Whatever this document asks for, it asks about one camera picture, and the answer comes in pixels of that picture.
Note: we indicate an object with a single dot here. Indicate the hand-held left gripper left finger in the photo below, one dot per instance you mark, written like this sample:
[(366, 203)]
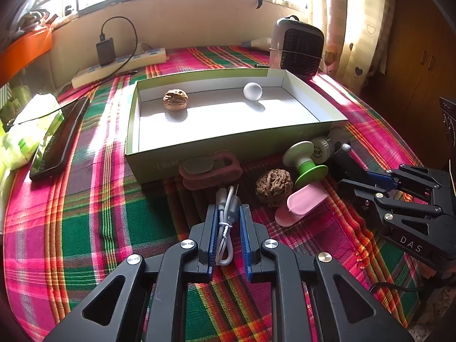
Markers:
[(212, 235)]

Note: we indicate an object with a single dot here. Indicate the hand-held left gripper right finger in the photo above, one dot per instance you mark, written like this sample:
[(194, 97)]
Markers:
[(245, 238)]

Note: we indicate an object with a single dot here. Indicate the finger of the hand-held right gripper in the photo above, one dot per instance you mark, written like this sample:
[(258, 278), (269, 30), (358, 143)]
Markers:
[(381, 179), (359, 189)]

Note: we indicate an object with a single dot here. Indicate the black bike light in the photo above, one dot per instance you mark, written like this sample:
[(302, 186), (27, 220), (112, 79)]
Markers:
[(347, 162)]

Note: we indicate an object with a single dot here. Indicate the clear jar with ribbed cap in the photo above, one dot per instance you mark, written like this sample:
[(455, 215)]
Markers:
[(320, 149)]

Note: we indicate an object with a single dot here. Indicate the white panda toy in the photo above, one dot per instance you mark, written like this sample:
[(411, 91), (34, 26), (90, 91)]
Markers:
[(340, 136)]

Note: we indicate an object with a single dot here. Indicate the light pink clip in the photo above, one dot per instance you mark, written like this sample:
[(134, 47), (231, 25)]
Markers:
[(302, 201)]

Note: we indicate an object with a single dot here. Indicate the pink clip with pale pad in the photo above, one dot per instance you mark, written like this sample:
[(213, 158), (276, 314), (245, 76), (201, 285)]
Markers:
[(213, 174)]

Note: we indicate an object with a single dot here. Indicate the green cardboard box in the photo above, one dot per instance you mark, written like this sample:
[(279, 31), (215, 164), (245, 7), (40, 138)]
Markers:
[(213, 121)]

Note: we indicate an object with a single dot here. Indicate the brown walnut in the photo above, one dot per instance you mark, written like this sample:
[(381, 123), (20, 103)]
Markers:
[(273, 187), (175, 100)]

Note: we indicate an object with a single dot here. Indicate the green and white knob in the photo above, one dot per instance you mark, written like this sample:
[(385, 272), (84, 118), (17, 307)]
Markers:
[(302, 156)]

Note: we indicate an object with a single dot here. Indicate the plaid tablecloth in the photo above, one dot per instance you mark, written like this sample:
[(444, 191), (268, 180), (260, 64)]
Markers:
[(107, 221)]

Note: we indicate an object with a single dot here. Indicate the wooden cabinet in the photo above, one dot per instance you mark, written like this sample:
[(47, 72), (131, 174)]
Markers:
[(420, 42)]

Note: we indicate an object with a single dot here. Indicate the small white ball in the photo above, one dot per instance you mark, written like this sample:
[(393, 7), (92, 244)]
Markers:
[(252, 91)]

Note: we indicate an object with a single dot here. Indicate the small grey heater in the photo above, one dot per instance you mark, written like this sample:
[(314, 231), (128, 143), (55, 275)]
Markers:
[(299, 48)]

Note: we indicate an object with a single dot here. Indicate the heart print curtain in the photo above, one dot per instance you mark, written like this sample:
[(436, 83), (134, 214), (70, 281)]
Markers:
[(356, 25)]

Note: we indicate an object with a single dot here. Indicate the small black object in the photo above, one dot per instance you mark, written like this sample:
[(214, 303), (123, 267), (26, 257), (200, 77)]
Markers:
[(262, 66)]

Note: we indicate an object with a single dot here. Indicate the pale folded cloth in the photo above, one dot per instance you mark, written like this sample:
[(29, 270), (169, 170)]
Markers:
[(258, 42)]

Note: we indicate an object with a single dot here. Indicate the black smartphone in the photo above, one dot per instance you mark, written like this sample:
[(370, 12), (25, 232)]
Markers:
[(60, 139)]

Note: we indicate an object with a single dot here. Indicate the white power strip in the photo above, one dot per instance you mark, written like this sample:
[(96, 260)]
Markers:
[(117, 64)]

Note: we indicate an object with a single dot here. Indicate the green and white tissue packet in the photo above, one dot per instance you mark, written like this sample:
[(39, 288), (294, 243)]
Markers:
[(25, 128)]

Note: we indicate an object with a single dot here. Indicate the crumpled plastic bags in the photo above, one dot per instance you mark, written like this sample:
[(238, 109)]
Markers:
[(34, 14)]

